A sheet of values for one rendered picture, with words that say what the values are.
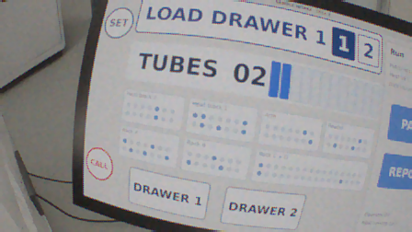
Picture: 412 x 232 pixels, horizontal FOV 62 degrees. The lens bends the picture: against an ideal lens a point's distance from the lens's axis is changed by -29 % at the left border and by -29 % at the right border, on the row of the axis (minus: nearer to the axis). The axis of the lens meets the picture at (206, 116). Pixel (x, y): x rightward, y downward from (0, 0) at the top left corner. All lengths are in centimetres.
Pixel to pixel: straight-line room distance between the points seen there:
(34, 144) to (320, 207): 176
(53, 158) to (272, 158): 159
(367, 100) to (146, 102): 25
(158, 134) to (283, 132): 13
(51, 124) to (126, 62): 167
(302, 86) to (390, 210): 21
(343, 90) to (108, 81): 27
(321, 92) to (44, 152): 170
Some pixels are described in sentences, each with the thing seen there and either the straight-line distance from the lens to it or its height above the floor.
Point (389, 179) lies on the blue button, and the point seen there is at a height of 104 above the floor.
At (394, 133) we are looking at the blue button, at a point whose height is 109.
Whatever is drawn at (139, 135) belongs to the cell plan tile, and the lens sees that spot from 51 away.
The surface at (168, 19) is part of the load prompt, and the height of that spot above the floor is 115.
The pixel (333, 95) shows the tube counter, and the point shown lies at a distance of 48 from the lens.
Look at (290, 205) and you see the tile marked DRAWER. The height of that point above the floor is 101.
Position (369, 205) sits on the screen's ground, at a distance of 51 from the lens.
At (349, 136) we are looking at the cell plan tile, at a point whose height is 108.
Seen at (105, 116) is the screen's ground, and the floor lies 106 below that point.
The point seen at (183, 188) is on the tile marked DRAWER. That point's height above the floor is 101.
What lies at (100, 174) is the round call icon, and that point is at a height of 101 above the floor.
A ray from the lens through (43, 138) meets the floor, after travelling 211.
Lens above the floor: 141
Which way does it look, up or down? 44 degrees down
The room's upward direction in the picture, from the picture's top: 2 degrees counter-clockwise
